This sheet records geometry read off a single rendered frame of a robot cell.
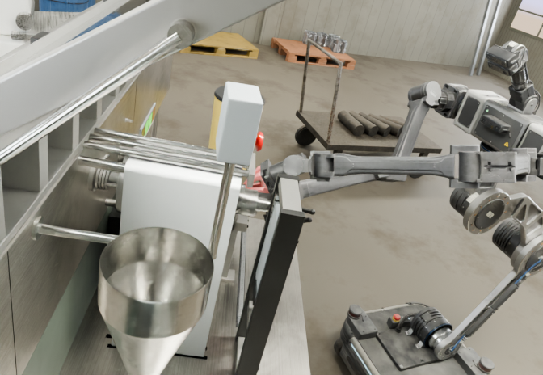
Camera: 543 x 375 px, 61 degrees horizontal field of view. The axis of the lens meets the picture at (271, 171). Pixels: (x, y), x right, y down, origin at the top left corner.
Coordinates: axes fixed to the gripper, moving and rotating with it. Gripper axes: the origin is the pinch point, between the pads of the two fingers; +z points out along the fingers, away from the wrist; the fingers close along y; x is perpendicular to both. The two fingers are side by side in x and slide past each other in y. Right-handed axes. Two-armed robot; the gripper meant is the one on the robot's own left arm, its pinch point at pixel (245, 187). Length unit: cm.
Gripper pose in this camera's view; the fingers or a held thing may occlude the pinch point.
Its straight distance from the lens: 136.0
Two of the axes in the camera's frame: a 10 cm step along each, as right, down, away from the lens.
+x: -4.3, -7.8, -4.5
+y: -0.1, -5.0, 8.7
